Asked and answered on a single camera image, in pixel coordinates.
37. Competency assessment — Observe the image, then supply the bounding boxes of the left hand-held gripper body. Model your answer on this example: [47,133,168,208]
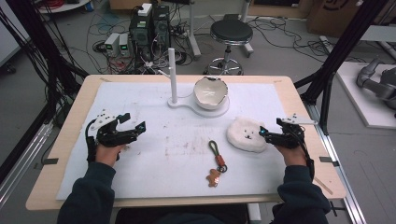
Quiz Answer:
[89,109,138,148]

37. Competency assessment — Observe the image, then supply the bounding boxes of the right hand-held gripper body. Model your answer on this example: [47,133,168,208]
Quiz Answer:
[269,113,318,149]

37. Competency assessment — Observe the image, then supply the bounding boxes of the white fluffy bear plush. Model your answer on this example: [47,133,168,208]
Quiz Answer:
[226,116,268,154]

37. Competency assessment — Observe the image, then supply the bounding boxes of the person's left hand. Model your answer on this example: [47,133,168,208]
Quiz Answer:
[94,143,126,168]

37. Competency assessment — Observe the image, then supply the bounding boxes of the person's right hand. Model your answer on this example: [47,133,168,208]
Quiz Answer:
[275,144,308,168]

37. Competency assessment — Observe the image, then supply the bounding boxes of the white table mat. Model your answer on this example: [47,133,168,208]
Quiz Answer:
[55,81,294,201]

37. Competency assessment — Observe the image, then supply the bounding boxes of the brown tape strip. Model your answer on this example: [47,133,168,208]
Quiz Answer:
[313,176,334,196]

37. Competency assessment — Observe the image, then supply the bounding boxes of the white pole stand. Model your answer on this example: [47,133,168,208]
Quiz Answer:
[158,47,231,119]

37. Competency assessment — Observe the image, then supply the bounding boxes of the white eggshell-shaped bowl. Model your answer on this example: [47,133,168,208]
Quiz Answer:
[192,76,230,111]

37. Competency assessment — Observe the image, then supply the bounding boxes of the grey power supply box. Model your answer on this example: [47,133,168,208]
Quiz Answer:
[119,33,131,58]
[104,32,121,58]

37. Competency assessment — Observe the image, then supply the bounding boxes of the white platform board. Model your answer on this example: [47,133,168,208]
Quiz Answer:
[335,61,396,131]

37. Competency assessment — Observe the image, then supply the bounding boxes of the black computer tower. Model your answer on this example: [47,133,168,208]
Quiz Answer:
[151,5,172,59]
[128,12,154,64]

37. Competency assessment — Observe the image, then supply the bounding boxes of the white power strip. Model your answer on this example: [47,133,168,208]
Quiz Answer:
[318,35,336,54]

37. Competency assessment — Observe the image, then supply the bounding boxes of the person's dark clothing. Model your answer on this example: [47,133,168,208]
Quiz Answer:
[114,203,250,224]

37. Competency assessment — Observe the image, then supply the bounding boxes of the black round stool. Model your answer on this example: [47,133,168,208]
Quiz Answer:
[205,19,255,77]

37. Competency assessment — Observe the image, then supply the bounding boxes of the white metal stand leg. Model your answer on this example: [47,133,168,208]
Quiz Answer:
[186,0,203,61]
[238,0,255,59]

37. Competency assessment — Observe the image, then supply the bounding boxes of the white box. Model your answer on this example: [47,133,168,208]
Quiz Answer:
[137,3,153,18]

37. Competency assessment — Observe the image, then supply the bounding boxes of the cardboard box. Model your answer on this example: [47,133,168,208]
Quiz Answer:
[305,0,396,39]

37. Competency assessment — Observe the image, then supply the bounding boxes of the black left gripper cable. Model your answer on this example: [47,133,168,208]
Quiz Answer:
[84,119,97,164]

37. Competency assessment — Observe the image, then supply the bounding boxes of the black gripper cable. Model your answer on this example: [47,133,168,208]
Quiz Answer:
[297,125,316,182]
[84,119,97,164]

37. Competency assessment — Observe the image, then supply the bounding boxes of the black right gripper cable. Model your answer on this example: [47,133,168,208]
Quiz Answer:
[297,125,316,182]

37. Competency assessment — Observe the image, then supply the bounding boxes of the keychain with brown strap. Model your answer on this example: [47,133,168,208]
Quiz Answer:
[205,139,229,189]

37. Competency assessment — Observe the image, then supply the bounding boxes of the aluminium rail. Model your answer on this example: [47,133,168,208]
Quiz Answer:
[0,121,54,208]
[304,102,369,224]

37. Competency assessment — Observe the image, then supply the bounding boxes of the bundle of floor cables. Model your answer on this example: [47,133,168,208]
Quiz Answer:
[248,16,368,64]

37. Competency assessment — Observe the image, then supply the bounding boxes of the black metal frame post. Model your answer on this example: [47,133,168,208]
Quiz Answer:
[293,0,390,135]
[5,0,90,129]

